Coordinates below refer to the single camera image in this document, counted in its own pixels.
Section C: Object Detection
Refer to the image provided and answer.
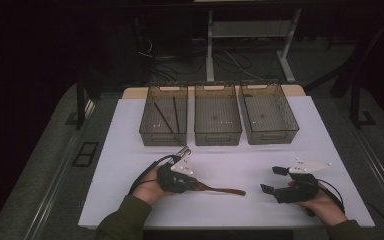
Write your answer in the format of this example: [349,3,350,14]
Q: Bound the brown wooden spoon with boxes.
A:
[195,184,247,197]

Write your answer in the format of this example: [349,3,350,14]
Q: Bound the right hand-held gripper cable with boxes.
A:
[315,178,346,217]

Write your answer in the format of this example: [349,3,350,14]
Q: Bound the white metal table frame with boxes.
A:
[205,8,303,84]

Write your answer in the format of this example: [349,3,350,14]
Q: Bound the person's left hand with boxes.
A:
[131,166,175,206]

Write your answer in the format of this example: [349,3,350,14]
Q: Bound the person's right hand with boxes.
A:
[288,179,348,228]

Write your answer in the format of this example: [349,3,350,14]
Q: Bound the metal floor rail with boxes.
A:
[23,99,96,240]
[346,109,384,216]

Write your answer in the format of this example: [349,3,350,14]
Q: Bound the tangle of floor cables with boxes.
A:
[136,33,268,83]

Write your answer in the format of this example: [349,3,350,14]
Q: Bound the clear brown plastic bin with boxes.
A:
[138,82,189,147]
[193,81,243,147]
[238,79,300,146]

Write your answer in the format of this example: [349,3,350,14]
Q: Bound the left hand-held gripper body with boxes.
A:
[155,155,198,195]

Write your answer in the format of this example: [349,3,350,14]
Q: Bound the white table sheet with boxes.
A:
[78,95,376,230]

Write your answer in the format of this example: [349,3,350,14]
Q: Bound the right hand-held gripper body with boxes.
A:
[274,157,333,205]

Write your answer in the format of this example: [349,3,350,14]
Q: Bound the black metal stand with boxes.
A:
[74,73,96,131]
[304,9,384,129]

